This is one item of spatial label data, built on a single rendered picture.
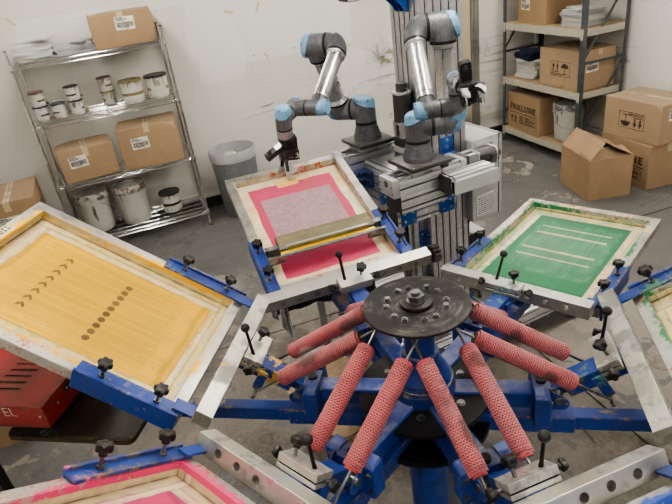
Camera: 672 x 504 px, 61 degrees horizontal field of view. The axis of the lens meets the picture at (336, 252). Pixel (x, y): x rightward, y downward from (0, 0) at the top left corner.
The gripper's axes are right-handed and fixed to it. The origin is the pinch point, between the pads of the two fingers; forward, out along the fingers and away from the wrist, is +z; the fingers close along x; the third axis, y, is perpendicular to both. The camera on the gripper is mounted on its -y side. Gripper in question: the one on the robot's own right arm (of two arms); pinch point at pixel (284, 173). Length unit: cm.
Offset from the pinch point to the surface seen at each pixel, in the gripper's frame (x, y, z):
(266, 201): -16.9, -14.2, 0.8
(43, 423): -105, -110, -5
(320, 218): -37.8, 4.6, 1.2
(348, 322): -123, -16, -29
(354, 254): -65, 10, 2
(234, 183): -1.8, -25.1, -2.6
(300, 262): -61, -12, 2
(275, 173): -1.8, -5.0, -2.7
